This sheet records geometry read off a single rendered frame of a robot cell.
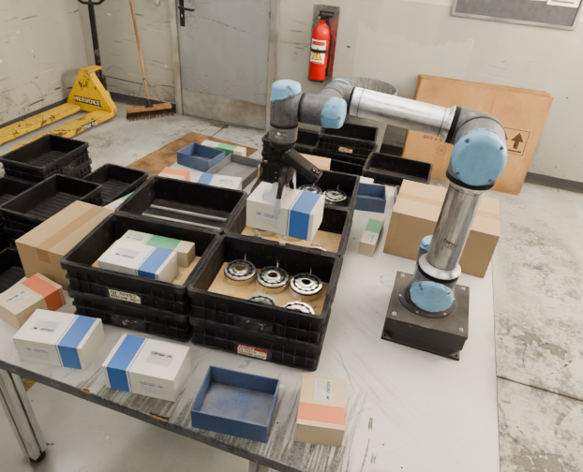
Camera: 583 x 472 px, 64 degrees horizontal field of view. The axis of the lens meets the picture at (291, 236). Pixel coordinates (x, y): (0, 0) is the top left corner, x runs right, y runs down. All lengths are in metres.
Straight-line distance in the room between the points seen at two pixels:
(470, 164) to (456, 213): 0.15
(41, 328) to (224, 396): 0.56
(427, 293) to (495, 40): 3.22
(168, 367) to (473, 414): 0.86
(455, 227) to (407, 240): 0.68
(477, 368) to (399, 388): 0.27
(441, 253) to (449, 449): 0.51
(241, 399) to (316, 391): 0.21
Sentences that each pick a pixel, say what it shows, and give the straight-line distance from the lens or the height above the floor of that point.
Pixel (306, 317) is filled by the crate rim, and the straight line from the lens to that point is 1.29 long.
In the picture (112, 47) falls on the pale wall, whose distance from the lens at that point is 5.54.
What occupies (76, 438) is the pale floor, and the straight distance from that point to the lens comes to 2.26.
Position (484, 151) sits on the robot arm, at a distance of 1.15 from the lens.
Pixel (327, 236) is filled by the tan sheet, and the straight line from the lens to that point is 1.77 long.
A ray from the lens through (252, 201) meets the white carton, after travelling 1.34.
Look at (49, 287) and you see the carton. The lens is 1.71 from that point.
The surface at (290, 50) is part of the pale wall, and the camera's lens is 4.60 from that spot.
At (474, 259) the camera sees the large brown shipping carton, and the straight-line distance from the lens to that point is 1.94.
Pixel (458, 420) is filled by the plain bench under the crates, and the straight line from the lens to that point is 1.47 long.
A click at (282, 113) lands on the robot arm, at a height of 1.40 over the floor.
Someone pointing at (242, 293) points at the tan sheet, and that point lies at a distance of 1.49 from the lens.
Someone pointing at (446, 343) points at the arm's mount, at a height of 0.76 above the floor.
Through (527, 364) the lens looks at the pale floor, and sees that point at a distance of 2.78.
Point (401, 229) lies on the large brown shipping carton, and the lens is 1.90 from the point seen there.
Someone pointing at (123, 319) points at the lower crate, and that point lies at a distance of 1.57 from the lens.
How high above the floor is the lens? 1.81
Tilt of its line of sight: 34 degrees down
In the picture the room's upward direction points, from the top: 5 degrees clockwise
